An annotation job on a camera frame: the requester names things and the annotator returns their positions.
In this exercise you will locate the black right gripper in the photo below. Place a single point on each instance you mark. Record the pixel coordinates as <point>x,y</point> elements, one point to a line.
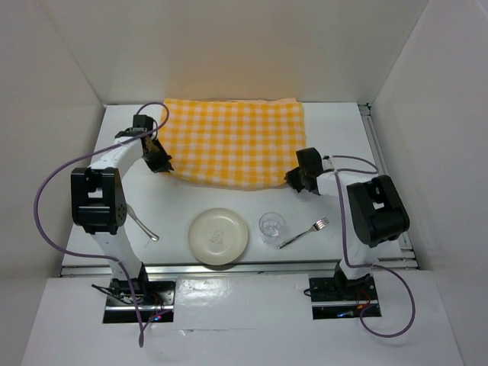
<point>292,178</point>

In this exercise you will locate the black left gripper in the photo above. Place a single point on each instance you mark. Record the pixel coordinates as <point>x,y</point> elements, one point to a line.
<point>155,142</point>

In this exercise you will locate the yellow white checkered cloth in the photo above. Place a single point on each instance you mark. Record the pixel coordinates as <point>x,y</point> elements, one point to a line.
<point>233,144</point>

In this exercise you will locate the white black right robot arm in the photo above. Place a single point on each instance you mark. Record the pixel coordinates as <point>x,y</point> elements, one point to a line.
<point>326,205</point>

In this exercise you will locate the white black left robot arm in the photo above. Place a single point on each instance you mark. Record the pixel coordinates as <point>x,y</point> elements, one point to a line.
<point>99,205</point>

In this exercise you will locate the clear drinking glass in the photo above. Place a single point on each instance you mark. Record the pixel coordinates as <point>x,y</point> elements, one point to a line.
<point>271,228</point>

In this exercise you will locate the silver fork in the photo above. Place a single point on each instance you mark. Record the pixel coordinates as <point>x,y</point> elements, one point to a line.
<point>317,226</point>

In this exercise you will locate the silver table knife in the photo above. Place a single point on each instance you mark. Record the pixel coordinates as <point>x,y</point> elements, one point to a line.
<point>141,225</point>

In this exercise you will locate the cream round plate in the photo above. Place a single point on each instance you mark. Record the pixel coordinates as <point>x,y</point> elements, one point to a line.
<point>217,236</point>

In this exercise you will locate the aluminium right side rail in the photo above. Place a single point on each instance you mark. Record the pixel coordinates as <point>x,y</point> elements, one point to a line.
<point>408,255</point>

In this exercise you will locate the aluminium rail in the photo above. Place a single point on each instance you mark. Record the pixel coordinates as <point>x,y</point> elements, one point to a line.
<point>174,270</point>
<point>408,255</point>

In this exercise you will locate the aluminium front rail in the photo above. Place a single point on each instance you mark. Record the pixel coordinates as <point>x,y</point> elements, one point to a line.
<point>174,270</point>

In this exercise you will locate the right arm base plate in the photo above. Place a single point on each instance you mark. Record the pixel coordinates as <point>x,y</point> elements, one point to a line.
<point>332,298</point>

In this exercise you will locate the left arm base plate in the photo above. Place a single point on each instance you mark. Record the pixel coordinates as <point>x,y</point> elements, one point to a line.
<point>156,306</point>

